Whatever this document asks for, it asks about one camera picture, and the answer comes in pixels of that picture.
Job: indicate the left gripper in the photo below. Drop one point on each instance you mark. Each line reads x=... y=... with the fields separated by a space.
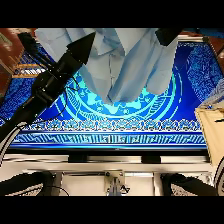
x=61 y=71

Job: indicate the light blue shirt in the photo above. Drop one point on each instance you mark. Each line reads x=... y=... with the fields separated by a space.
x=126 y=63

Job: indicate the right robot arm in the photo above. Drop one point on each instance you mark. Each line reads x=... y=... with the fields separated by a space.
x=193 y=185

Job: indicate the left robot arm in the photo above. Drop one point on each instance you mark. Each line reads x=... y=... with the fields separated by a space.
x=28 y=108

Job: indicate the wooden rack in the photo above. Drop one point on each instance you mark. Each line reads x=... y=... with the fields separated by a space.
x=30 y=70

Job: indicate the pale garment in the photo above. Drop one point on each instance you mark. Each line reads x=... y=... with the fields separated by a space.
x=215 y=93

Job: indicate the beige box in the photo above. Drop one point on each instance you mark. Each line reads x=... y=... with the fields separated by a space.
x=213 y=133

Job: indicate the silver frame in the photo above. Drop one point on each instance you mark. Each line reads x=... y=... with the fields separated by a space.
x=113 y=166

